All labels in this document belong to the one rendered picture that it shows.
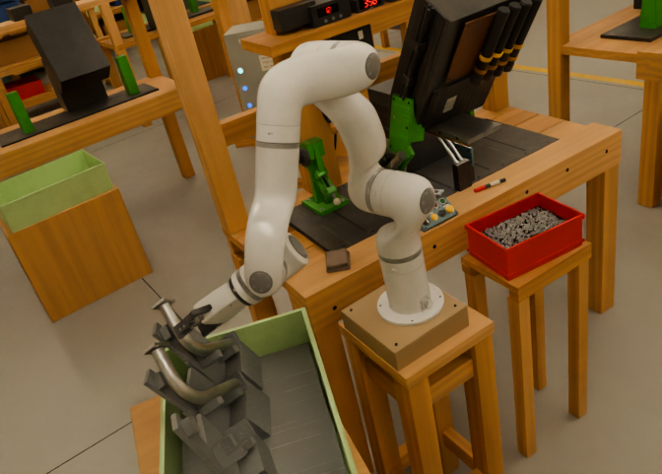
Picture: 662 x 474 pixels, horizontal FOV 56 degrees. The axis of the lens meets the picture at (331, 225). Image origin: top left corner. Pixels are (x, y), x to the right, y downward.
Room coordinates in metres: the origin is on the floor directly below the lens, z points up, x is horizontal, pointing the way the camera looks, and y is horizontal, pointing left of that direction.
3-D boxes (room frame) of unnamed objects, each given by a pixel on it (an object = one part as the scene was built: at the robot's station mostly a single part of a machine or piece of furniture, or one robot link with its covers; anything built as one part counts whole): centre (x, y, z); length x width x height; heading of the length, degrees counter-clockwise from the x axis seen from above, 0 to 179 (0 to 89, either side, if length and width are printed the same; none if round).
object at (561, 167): (1.97, -0.52, 0.82); 1.50 x 0.14 x 0.15; 116
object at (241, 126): (2.56, -0.24, 1.23); 1.30 x 0.05 x 0.09; 116
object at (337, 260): (1.73, 0.00, 0.91); 0.10 x 0.08 x 0.03; 174
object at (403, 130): (2.13, -0.36, 1.17); 0.13 x 0.12 x 0.20; 116
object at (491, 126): (2.17, -0.51, 1.11); 0.39 x 0.16 x 0.03; 26
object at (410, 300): (1.41, -0.17, 1.01); 0.19 x 0.19 x 0.18
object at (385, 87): (2.39, -0.43, 1.07); 0.30 x 0.18 x 0.34; 116
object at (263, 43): (2.46, -0.28, 1.52); 0.90 x 0.25 x 0.04; 116
